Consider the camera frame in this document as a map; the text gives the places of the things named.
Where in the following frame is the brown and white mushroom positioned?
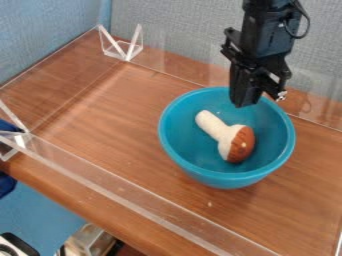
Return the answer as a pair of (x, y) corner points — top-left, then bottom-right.
(195, 110), (255, 163)

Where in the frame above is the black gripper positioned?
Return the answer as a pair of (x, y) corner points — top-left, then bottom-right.
(220, 13), (299, 106)

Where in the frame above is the clear acrylic barrier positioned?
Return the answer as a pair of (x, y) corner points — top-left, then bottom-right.
(0, 100), (279, 256)
(131, 49), (342, 131)

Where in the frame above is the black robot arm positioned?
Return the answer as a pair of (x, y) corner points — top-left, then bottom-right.
(220, 0), (308, 107)

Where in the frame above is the metal frame under table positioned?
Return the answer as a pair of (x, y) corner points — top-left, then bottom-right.
(59, 223), (116, 256)

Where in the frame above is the clear acrylic front barrier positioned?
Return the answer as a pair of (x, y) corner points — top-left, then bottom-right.
(0, 100), (279, 256)

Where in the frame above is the blue cloth object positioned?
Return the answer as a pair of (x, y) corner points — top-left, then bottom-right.
(0, 119), (24, 200)

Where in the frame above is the clear acrylic corner bracket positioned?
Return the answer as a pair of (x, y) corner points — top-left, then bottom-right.
(97, 24), (144, 62)

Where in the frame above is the clear acrylic back barrier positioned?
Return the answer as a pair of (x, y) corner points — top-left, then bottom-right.
(131, 49), (342, 131)

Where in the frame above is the black and white object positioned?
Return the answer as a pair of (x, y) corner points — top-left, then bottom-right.
(0, 233), (40, 256)

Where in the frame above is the black cable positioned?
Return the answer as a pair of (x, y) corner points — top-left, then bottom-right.
(282, 1), (311, 40)

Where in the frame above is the blue plastic bowl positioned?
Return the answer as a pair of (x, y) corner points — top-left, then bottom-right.
(157, 86), (296, 189)

